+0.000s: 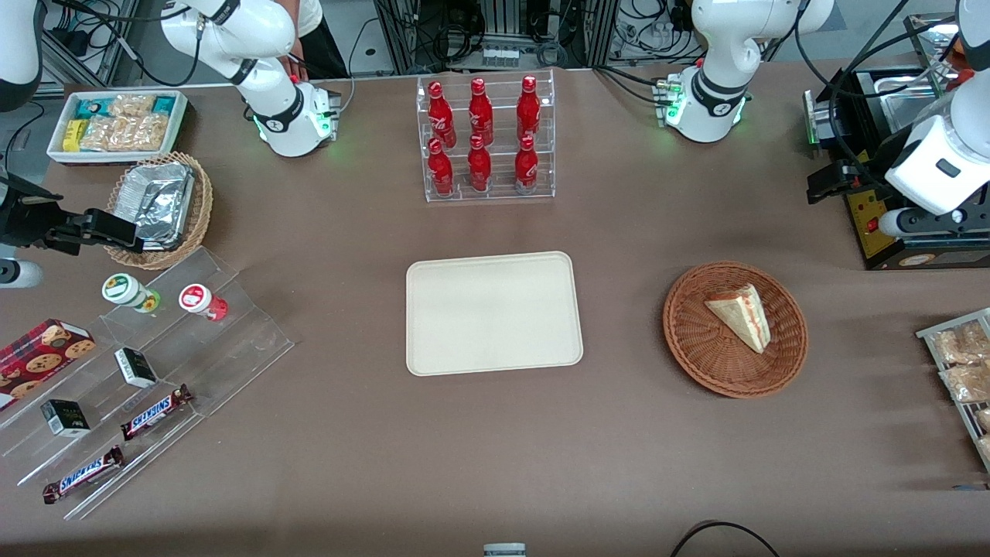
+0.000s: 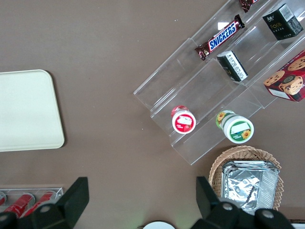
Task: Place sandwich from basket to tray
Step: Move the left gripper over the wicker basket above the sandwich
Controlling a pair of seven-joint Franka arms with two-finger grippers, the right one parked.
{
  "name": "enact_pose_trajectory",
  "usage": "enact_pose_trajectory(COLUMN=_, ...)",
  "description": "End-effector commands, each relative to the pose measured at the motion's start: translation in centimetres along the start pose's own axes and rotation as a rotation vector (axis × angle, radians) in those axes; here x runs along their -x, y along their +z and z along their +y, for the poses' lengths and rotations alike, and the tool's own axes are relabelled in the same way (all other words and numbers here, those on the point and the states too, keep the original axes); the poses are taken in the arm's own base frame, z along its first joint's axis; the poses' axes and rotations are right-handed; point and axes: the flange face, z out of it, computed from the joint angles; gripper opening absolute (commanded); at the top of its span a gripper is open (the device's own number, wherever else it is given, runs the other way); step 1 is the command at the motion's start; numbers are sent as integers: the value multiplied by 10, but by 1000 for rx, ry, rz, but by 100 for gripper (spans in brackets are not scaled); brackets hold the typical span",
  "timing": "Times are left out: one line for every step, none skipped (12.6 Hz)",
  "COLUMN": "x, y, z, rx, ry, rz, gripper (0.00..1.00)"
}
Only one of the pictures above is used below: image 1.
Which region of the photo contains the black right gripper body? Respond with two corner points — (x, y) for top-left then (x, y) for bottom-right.
(0, 176), (67, 252)

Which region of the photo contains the triangular sandwich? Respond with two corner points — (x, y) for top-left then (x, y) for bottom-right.
(704, 284), (772, 354)

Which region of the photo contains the aluminium foil tray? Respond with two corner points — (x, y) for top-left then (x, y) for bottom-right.
(116, 162), (196, 251)

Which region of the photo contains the light wicker basket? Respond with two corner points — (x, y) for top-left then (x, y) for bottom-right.
(104, 152), (214, 271)

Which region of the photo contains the brown wicker basket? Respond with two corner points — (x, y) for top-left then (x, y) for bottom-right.
(663, 261), (809, 399)

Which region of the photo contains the beige plastic tray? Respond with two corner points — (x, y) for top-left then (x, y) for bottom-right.
(406, 251), (584, 377)

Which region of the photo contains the black hot dog roller machine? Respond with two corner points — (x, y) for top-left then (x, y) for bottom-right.
(803, 14), (990, 270)

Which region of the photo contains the green lid cup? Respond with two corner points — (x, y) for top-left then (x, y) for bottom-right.
(102, 273), (161, 313)

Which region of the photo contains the white snack bin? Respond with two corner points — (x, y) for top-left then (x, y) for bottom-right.
(46, 90), (189, 166)

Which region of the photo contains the steel pan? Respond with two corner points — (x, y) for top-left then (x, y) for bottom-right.
(874, 73), (960, 137)

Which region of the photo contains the clear rice cracker bag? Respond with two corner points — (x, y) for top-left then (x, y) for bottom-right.
(108, 94), (155, 118)
(80, 116), (128, 152)
(124, 114), (169, 152)

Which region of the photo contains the red lid cup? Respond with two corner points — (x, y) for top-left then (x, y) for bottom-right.
(179, 284), (228, 322)

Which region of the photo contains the red cookie box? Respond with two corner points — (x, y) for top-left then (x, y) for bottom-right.
(0, 319), (97, 411)

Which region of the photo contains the small black box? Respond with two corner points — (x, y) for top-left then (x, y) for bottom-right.
(114, 348), (159, 389)
(41, 399), (91, 439)

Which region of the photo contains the clear acrylic stepped stand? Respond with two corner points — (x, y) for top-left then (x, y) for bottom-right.
(0, 246), (295, 521)

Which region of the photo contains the snickers bar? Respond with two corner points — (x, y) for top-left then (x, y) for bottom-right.
(120, 384), (193, 442)
(43, 446), (125, 504)

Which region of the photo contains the person in dark trousers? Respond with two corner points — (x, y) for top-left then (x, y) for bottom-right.
(298, 0), (350, 80)

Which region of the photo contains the red cola bottle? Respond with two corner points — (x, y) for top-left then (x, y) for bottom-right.
(468, 77), (494, 146)
(514, 135), (539, 194)
(467, 135), (493, 193)
(428, 80), (457, 149)
(517, 75), (541, 144)
(428, 138), (455, 196)

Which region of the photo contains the clear acrylic bottle rack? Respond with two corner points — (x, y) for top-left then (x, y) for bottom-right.
(416, 69), (556, 203)

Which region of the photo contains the aluminium equipment rack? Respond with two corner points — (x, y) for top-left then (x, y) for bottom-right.
(375, 0), (620, 75)

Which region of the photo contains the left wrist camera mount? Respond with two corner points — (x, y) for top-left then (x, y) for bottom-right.
(878, 207), (990, 237)

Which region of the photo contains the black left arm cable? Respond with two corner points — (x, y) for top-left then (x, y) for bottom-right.
(793, 0), (933, 198)

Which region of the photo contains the grey aluminium frame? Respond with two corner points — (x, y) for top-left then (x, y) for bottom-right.
(39, 0), (144, 87)

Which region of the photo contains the grey wire rack tray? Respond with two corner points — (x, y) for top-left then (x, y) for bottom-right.
(917, 308), (990, 473)

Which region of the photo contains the black cable loop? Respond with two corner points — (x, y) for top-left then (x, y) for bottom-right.
(669, 520), (782, 557)

